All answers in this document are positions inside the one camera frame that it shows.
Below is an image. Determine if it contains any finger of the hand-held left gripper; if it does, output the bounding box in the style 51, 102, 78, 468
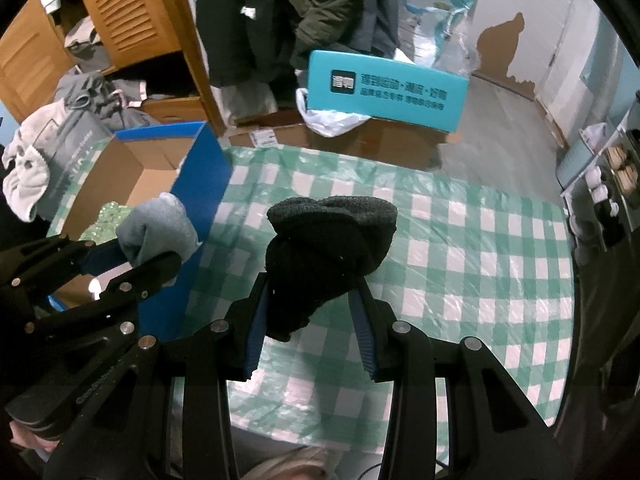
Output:
0, 235, 127, 302
25, 252, 182, 357

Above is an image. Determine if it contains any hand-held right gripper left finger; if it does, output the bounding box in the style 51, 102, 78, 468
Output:
45, 271, 272, 480

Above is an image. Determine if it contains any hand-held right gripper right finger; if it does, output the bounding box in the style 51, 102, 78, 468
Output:
349, 279, 567, 480

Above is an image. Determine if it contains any green sequin cloth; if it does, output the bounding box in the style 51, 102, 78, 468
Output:
80, 201, 132, 243

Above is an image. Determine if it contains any light grey fleece cloth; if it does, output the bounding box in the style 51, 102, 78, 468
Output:
116, 192, 202, 268

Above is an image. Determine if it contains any black knit hat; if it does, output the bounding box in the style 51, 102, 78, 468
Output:
264, 195, 398, 343

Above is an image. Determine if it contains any blue cardboard box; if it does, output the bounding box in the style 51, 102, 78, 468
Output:
47, 121, 233, 331

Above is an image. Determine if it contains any person's left hand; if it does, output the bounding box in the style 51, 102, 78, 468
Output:
9, 422, 56, 458

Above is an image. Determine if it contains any pale grey towel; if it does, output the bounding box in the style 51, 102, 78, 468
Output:
2, 100, 68, 221

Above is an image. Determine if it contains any green checked tablecloth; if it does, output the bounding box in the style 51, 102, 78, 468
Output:
170, 146, 576, 448

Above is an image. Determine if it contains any pale fuzzy cloth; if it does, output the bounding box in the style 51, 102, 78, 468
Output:
245, 447, 331, 480

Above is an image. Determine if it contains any grey hoodie pile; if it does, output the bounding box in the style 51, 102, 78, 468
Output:
52, 67, 163, 131

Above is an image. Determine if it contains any flat brown cardboard sheet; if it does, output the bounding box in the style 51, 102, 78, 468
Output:
227, 120, 443, 171

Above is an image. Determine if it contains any thin white plastic bag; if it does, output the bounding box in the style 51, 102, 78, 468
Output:
295, 87, 371, 138

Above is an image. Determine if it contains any teal printed box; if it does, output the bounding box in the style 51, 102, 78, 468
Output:
306, 50, 470, 133

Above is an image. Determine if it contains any wooden cabinet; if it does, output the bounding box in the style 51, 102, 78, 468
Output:
0, 0, 226, 136

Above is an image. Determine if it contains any black jacket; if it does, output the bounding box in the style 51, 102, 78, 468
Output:
195, 0, 301, 88

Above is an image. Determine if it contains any light blue trash bin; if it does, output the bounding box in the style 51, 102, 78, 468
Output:
555, 122, 626, 191

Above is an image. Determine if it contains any shoe rack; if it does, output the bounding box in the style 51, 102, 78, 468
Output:
560, 105, 640, 256

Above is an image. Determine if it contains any olive green jacket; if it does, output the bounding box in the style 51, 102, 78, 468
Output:
272, 0, 373, 68

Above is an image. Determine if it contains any clear blue plastic bag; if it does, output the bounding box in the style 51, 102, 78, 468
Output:
397, 0, 481, 78

